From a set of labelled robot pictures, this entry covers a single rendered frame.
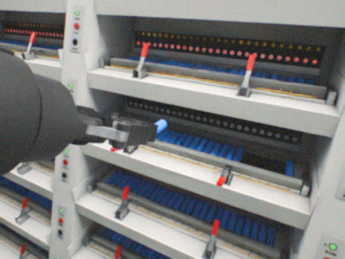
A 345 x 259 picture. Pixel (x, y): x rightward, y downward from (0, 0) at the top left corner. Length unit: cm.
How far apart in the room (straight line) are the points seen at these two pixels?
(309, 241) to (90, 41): 70
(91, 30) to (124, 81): 18
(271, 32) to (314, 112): 30
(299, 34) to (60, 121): 63
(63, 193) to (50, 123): 65
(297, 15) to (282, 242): 55
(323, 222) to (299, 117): 21
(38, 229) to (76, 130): 85
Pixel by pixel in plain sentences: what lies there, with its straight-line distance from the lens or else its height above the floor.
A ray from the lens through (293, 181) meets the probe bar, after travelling 58.
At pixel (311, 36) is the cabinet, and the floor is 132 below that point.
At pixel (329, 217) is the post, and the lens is 56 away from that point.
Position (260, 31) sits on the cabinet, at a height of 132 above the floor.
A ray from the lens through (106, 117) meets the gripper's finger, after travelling 27.
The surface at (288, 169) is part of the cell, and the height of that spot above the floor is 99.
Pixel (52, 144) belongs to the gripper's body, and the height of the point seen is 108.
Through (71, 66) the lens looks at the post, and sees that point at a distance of 74.
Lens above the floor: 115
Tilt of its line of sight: 10 degrees down
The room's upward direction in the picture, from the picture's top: 9 degrees clockwise
